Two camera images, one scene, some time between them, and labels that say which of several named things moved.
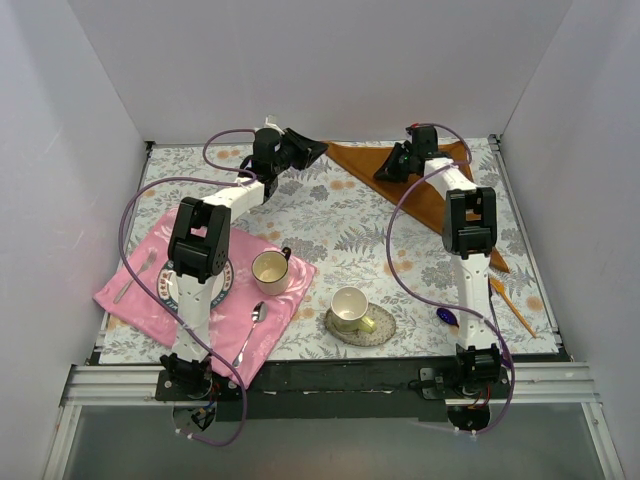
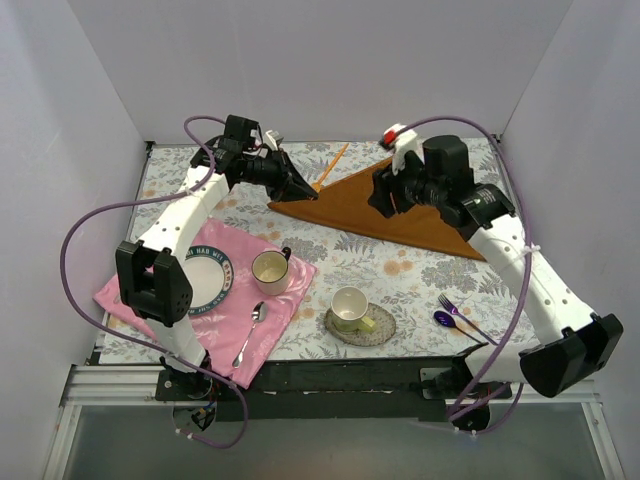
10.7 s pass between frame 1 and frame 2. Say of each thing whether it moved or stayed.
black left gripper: moved
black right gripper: moved
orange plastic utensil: moved
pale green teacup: stayed
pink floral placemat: stayed
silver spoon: stayed
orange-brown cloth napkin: moved
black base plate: stayed
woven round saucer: stayed
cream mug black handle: stayed
